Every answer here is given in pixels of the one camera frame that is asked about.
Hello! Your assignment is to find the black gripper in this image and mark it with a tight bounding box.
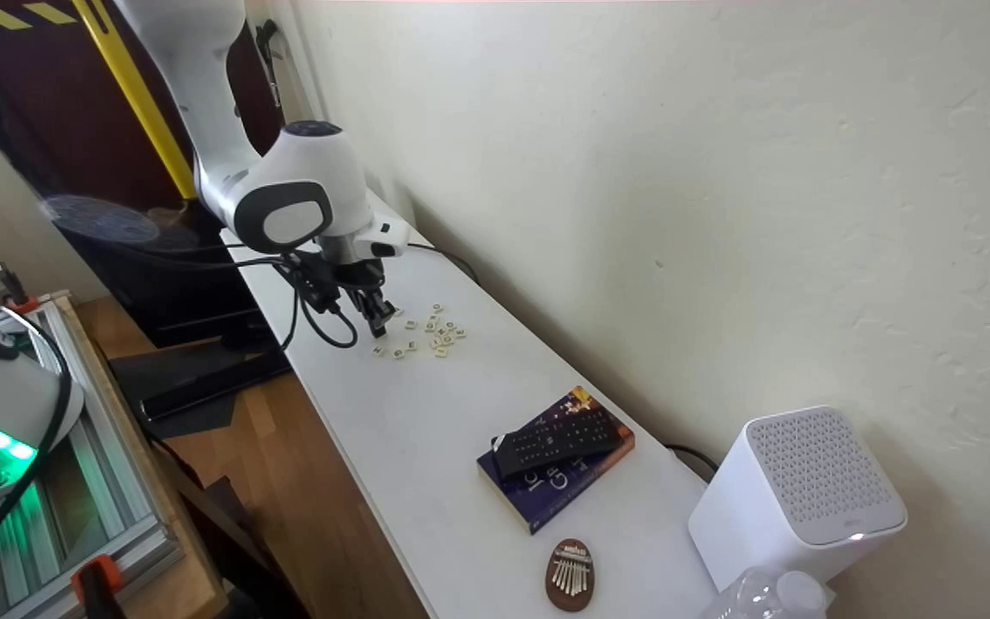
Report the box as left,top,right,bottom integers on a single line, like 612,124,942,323
325,250,399,337

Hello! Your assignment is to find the black stand leg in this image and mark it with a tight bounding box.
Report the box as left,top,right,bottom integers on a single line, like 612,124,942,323
148,435,312,619

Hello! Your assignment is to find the black low bench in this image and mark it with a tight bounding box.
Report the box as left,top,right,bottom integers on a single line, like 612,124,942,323
108,331,294,440

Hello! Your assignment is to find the black remote control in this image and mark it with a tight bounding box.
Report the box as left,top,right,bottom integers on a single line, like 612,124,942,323
493,411,624,482

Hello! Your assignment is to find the black cabinet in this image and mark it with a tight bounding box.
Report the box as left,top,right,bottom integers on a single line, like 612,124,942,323
53,186,315,350

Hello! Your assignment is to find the purple blue book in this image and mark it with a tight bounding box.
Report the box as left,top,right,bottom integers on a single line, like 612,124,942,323
475,385,638,537

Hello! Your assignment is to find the wooden board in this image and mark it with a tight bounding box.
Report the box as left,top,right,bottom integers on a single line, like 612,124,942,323
57,290,235,619

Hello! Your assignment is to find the yellow diagonal stripe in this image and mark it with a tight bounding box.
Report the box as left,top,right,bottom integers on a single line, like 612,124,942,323
66,0,198,207

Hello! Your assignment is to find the brown oval kalimba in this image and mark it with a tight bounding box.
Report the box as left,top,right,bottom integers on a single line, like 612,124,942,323
544,537,600,615

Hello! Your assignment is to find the orange clamp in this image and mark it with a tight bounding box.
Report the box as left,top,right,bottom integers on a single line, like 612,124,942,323
66,553,131,619

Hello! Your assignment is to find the white cube speaker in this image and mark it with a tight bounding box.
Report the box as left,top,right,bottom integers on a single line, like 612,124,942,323
683,404,910,594

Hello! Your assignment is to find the yellow black hazard tape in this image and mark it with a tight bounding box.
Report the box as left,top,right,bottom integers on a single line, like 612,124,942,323
0,0,84,41

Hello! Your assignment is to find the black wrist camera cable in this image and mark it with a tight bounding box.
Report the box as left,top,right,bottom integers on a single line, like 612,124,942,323
281,256,365,354

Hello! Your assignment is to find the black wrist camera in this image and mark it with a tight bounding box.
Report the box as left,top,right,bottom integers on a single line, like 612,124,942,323
278,250,347,321

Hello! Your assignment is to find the black hanging wall cable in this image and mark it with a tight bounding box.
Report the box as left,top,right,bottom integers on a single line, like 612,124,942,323
247,14,298,124

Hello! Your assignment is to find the black thick cable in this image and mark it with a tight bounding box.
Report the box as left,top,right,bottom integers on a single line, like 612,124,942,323
0,298,78,599

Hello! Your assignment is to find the aluminium frame rail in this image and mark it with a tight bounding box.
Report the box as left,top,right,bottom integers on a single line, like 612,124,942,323
0,290,181,619

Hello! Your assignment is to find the black speaker cable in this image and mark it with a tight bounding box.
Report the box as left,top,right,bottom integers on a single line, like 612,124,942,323
664,440,721,484

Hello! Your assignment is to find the small dark post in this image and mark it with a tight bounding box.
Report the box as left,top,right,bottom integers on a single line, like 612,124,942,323
0,259,34,309

